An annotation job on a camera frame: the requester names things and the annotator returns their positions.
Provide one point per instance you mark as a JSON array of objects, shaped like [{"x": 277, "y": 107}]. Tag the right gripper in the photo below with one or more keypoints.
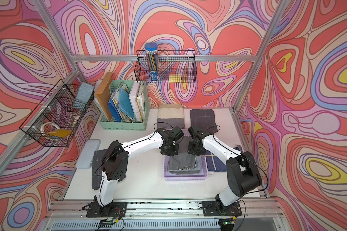
[{"x": 191, "y": 150}]

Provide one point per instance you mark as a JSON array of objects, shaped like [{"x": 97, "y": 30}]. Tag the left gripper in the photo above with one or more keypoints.
[{"x": 175, "y": 152}]

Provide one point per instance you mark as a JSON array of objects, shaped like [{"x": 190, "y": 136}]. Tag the purple plastic basket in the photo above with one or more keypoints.
[{"x": 171, "y": 177}]

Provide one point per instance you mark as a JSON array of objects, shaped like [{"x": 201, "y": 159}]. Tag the navy striped pillowcase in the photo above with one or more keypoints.
[{"x": 214, "y": 164}]

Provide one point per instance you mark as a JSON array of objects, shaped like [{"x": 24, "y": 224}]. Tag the dark grid pillowcase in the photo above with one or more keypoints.
[
  {"x": 96, "y": 168},
  {"x": 204, "y": 119}
]

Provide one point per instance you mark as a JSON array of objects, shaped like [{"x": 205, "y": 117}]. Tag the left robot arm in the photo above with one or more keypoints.
[{"x": 115, "y": 160}]

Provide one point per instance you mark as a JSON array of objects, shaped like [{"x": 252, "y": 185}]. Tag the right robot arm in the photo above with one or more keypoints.
[{"x": 243, "y": 173}]

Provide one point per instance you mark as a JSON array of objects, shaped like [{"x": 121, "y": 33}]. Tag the dark grid folded pillowcase back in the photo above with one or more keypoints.
[{"x": 204, "y": 119}]

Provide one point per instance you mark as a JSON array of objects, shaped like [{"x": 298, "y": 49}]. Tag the beige grey folded pillowcase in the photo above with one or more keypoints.
[{"x": 171, "y": 116}]

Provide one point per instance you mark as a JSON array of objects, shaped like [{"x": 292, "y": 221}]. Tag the yellow pad in basket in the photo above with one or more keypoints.
[{"x": 60, "y": 133}]

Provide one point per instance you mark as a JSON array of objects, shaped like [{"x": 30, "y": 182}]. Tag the green file organizer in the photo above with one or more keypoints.
[{"x": 120, "y": 90}]

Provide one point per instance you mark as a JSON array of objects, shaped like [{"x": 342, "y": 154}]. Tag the blue folder in organizer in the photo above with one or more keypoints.
[{"x": 114, "y": 111}]

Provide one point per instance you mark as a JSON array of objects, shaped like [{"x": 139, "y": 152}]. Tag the white binder in organizer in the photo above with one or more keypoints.
[{"x": 133, "y": 100}]

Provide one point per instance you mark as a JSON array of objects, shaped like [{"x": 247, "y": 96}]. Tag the yellow sticky notes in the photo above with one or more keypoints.
[{"x": 175, "y": 78}]

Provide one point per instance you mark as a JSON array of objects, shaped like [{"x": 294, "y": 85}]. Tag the light blue pencil case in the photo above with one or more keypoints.
[{"x": 86, "y": 156}]

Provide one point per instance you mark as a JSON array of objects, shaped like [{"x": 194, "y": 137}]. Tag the brown envelope folder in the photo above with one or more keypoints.
[{"x": 102, "y": 94}]

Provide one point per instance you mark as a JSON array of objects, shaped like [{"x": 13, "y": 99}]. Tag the grey blue sponge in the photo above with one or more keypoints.
[{"x": 84, "y": 93}]

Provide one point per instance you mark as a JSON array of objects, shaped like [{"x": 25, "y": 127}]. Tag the blue pencil tube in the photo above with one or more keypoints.
[{"x": 151, "y": 50}]

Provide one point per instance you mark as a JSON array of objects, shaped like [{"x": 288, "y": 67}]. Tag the white tape roll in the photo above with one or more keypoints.
[{"x": 49, "y": 128}]

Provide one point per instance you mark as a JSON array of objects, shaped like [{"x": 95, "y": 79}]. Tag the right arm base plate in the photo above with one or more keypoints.
[{"x": 215, "y": 208}]

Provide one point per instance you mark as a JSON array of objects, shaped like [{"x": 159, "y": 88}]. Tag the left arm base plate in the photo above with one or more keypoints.
[{"x": 114, "y": 209}]

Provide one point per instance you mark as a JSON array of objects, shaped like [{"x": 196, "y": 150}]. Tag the black wire basket back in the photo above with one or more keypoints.
[{"x": 181, "y": 62}]

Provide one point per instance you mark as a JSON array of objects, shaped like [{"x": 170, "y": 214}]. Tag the black wire basket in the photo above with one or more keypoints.
[
  {"x": 181, "y": 62},
  {"x": 56, "y": 107}
]

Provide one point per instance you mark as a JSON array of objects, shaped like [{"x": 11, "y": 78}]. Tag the black wire basket left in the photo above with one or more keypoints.
[{"x": 56, "y": 107}]

